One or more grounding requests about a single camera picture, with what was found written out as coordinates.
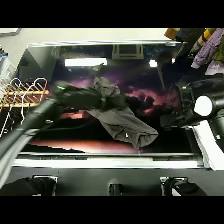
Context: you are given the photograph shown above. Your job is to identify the silver frame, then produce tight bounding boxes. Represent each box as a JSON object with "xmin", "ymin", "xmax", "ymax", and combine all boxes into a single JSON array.
[{"xmin": 11, "ymin": 151, "xmax": 214, "ymax": 197}]

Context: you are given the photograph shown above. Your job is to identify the grey garment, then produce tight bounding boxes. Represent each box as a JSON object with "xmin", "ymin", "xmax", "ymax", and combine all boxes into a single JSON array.
[{"xmin": 85, "ymin": 75, "xmax": 160, "ymax": 150}]

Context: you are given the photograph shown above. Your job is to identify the white clothes hanger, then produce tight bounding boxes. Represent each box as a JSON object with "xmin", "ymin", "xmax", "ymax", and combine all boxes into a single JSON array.
[{"xmin": 0, "ymin": 77, "xmax": 49, "ymax": 138}]

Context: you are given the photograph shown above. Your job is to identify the purple garment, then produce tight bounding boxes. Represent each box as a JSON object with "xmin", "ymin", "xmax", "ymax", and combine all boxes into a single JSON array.
[{"xmin": 191, "ymin": 28, "xmax": 224, "ymax": 70}]

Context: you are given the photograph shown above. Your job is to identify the heap of clothes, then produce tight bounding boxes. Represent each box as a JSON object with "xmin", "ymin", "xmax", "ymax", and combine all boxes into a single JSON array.
[{"xmin": 163, "ymin": 27, "xmax": 224, "ymax": 76}]

